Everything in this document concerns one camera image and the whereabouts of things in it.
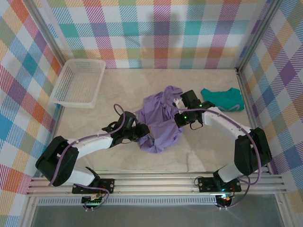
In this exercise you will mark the purple t-shirt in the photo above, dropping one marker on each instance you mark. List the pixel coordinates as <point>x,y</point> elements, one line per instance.
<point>158,132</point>

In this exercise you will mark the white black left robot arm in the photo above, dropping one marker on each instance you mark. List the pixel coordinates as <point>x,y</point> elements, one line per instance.
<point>94,144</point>

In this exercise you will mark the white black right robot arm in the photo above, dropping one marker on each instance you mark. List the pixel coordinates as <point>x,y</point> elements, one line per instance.
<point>227,120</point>

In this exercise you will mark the folded teal t-shirt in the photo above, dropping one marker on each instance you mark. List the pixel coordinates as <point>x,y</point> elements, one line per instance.
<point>222,99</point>

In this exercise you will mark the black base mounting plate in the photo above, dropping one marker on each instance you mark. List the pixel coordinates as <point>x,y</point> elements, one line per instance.
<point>206,184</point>
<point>106,185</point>

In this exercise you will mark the small controller circuit board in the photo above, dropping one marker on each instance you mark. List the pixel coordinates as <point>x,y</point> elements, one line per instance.
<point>91,201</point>
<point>225,199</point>

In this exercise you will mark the white perforated plastic basket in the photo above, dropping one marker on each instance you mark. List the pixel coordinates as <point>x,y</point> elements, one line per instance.
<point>62,78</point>

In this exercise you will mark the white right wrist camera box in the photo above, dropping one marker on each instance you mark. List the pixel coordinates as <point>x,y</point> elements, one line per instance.
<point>177,103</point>

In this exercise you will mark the long aluminium base rail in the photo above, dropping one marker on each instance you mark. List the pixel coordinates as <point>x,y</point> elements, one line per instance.
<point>154,183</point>

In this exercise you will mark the aluminium side rail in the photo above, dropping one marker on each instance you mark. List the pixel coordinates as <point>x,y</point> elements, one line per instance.
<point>248,104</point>
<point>58,118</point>

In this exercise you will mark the aluminium frame post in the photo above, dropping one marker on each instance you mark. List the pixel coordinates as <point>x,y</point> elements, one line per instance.
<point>258,35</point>
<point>47,35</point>

